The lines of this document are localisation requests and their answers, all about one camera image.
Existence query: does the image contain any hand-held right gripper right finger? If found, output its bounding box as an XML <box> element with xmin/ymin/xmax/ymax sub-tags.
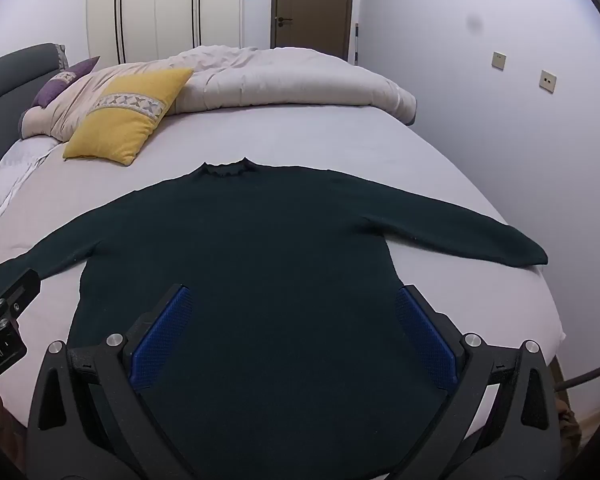
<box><xmin>395</xmin><ymin>285</ymin><xmax>562</xmax><ymax>480</ymax></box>

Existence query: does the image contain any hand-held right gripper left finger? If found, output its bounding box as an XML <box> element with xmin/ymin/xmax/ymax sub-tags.
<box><xmin>26</xmin><ymin>283</ymin><xmax>211</xmax><ymax>480</ymax></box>

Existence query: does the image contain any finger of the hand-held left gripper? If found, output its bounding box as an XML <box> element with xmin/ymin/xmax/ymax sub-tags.
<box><xmin>0</xmin><ymin>267</ymin><xmax>42</xmax><ymax>322</ymax></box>

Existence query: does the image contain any dark green sweater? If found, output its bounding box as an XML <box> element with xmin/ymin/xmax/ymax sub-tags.
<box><xmin>0</xmin><ymin>157</ymin><xmax>549</xmax><ymax>480</ymax></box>

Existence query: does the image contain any yellow pillow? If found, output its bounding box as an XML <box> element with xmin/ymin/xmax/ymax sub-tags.
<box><xmin>62</xmin><ymin>66</ymin><xmax>196</xmax><ymax>167</ymax></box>

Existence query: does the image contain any purple pillow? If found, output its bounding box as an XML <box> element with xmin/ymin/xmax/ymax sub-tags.
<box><xmin>31</xmin><ymin>56</ymin><xmax>101</xmax><ymax>109</ymax></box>

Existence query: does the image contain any grey upholstered headboard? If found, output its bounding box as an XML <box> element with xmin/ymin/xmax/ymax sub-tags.
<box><xmin>0</xmin><ymin>42</ymin><xmax>67</xmax><ymax>179</ymax></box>

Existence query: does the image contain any beige duvet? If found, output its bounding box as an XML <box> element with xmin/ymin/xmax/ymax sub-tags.
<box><xmin>20</xmin><ymin>46</ymin><xmax>417</xmax><ymax>143</ymax></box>

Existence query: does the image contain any cream wardrobe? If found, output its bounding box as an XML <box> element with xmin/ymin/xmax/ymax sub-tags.
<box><xmin>86</xmin><ymin>0</ymin><xmax>276</xmax><ymax>66</ymax></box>

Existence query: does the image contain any brown door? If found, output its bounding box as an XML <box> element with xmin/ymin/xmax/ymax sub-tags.
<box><xmin>271</xmin><ymin>0</ymin><xmax>356</xmax><ymax>63</ymax></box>

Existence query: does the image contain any grey cable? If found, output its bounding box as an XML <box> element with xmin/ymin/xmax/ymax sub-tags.
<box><xmin>555</xmin><ymin>360</ymin><xmax>600</xmax><ymax>391</ymax></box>

